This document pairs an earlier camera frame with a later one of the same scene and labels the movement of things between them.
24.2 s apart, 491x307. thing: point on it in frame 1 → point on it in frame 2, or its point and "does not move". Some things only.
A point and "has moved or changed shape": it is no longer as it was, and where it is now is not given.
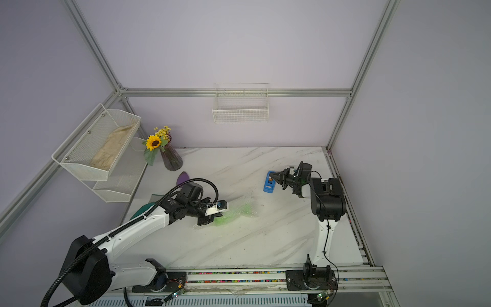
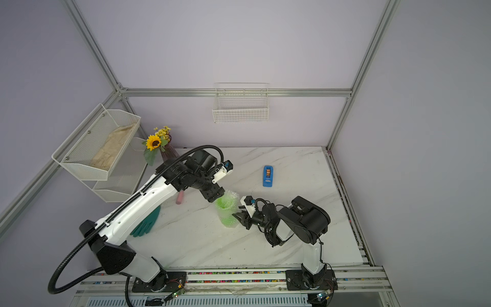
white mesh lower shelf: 124,173 does not move
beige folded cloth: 104,157 does not move
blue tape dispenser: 269,183 has moved or changed shape
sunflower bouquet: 155,142 does not move
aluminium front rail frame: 356,279 does not move
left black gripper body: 199,210 → 210,191
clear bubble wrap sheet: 238,210 has moved or changed shape
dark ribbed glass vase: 171,157 does not move
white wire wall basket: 241,103 does not move
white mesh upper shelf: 100,144 does not move
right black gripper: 281,178 → 245,219
